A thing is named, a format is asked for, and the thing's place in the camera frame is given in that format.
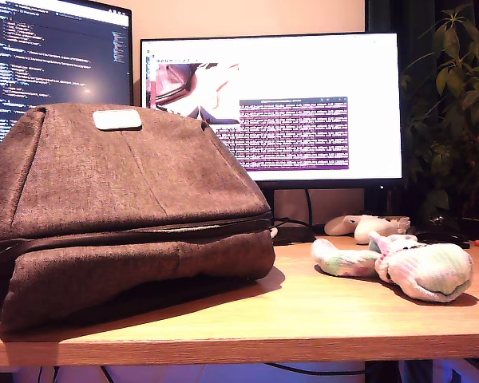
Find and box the grey fabric backpack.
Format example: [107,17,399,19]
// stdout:
[0,102,276,334]

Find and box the pastel tie-dye sock pair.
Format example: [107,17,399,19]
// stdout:
[310,230,474,304]

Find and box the white game controller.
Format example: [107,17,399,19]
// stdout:
[323,214,411,245]

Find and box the monitor with white screen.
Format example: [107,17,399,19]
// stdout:
[138,32,405,191]

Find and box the black monitor stand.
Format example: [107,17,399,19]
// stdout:
[362,188,404,217]

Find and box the monitor with dark code screen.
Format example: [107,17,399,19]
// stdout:
[0,0,135,147]

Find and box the dark table leg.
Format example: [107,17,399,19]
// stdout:
[365,361,400,383]

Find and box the green leafy potted plant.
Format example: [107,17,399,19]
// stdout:
[398,3,479,240]

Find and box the black monitor cable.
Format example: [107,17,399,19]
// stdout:
[304,188,317,236]

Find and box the black cable under table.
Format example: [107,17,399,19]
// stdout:
[263,361,367,377]

